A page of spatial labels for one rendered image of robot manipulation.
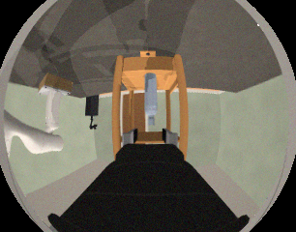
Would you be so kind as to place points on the light brown wooden shelving unit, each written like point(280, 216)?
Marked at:
point(170, 74)

